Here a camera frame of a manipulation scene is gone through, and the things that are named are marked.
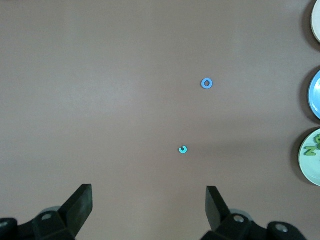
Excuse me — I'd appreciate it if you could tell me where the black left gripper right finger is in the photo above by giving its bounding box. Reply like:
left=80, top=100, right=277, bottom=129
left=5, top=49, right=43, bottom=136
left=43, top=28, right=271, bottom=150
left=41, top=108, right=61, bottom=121
left=199, top=185, right=308, bottom=240

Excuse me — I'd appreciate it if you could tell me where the beige plate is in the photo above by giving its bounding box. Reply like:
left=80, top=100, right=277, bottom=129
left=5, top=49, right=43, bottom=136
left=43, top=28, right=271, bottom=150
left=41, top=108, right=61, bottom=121
left=310, top=0, right=320, bottom=43

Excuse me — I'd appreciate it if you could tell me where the blue foam letter O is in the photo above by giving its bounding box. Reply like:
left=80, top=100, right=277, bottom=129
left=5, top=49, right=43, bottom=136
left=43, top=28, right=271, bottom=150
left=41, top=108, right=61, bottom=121
left=200, top=77, right=215, bottom=90

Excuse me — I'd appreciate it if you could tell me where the pale green plate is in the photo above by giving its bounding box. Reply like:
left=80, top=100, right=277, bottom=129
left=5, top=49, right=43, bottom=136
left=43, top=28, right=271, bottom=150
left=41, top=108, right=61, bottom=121
left=298, top=128, right=320, bottom=187

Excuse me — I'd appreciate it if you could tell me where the green foam letter N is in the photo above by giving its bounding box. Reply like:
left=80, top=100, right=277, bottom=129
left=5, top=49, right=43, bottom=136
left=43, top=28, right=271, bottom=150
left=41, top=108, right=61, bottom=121
left=303, top=146, right=318, bottom=158

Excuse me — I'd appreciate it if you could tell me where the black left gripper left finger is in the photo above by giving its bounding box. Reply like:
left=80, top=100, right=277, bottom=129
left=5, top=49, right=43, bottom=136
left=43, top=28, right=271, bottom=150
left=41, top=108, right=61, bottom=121
left=0, top=184, right=94, bottom=240

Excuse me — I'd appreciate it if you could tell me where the blue plate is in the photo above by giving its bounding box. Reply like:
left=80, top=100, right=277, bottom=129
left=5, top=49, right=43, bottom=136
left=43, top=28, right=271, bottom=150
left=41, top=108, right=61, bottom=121
left=307, top=69, right=320, bottom=120

